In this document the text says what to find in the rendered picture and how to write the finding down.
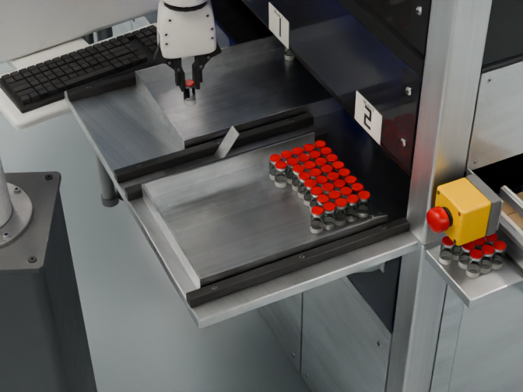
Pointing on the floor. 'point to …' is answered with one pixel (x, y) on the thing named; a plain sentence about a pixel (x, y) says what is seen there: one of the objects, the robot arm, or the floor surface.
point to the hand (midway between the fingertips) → (188, 77)
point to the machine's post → (426, 273)
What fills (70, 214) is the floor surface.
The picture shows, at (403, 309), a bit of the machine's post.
